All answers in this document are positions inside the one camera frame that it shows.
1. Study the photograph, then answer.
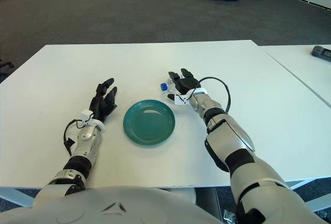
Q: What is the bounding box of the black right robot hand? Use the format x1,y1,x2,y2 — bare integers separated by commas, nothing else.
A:
167,68,201,100

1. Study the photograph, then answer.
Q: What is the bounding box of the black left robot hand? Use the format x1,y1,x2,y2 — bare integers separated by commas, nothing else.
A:
89,78,118,124

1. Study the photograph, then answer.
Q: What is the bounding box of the clear bottle with blue cap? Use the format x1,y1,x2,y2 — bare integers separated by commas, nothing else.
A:
159,77,178,93

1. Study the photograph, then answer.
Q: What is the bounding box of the teal round plate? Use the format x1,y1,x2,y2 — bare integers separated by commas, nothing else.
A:
123,99,176,146

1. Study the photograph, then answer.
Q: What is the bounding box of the grey robot torso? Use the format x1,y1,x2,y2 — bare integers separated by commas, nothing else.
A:
0,185,233,224

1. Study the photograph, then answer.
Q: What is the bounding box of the dark handheld device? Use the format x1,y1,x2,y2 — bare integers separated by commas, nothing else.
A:
311,45,331,62

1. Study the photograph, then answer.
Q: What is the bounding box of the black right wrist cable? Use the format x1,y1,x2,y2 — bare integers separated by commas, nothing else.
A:
186,77,231,113

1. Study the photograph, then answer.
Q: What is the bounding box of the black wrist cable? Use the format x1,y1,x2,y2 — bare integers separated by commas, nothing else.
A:
63,118,86,157
186,77,231,113

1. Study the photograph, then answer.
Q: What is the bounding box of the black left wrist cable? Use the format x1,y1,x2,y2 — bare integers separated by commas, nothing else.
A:
63,118,86,157

